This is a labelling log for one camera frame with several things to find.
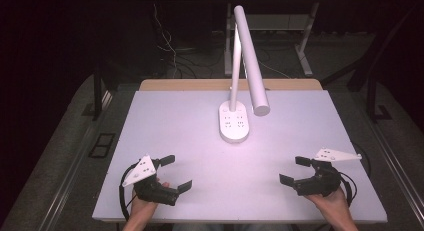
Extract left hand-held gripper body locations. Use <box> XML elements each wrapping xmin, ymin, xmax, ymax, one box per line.
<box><xmin>121</xmin><ymin>154</ymin><xmax>180</xmax><ymax>207</ymax></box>

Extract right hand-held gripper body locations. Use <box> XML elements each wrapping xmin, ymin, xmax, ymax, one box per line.
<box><xmin>294</xmin><ymin>147</ymin><xmax>363</xmax><ymax>197</ymax></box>

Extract person's left hand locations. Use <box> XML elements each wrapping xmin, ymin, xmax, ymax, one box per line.
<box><xmin>127</xmin><ymin>180</ymin><xmax>171</xmax><ymax>223</ymax></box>

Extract person's right hand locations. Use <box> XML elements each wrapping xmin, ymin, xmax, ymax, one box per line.
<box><xmin>303</xmin><ymin>187</ymin><xmax>350</xmax><ymax>219</ymax></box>

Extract black metal stand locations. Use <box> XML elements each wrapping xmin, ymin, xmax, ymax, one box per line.
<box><xmin>321</xmin><ymin>4</ymin><xmax>394</xmax><ymax>123</ymax></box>

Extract white desk lamp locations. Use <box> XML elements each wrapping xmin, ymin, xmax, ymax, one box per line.
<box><xmin>218</xmin><ymin>4</ymin><xmax>271</xmax><ymax>145</ymax></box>

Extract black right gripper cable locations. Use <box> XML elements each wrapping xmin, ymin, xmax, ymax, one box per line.
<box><xmin>336</xmin><ymin>142</ymin><xmax>372</xmax><ymax>207</ymax></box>

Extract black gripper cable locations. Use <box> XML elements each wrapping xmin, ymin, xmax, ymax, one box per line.
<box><xmin>118</xmin><ymin>163</ymin><xmax>138</xmax><ymax>222</ymax></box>
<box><xmin>336</xmin><ymin>142</ymin><xmax>372</xmax><ymax>207</ymax></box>

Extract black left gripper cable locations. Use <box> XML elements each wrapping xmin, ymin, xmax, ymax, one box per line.
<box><xmin>118</xmin><ymin>163</ymin><xmax>138</xmax><ymax>222</ymax></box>

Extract thin white floor cable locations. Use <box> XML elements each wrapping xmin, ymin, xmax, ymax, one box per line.
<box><xmin>258</xmin><ymin>61</ymin><xmax>292</xmax><ymax>80</ymax></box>

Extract white metal desk frame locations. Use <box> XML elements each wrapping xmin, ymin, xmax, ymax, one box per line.
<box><xmin>224</xmin><ymin>1</ymin><xmax>320</xmax><ymax>78</ymax></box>

